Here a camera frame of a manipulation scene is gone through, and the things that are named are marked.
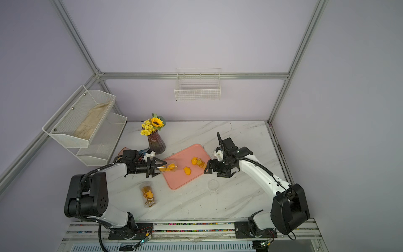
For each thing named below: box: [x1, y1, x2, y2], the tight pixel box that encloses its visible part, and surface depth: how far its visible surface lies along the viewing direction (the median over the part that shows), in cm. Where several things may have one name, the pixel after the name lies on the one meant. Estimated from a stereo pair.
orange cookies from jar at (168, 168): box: [158, 163, 175, 172], surface depth 88 cm
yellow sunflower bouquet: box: [140, 112, 167, 136], surface depth 88 cm
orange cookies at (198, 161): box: [191, 156, 207, 170], surface depth 97 cm
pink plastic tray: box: [162, 144, 211, 190], surface depth 97 cm
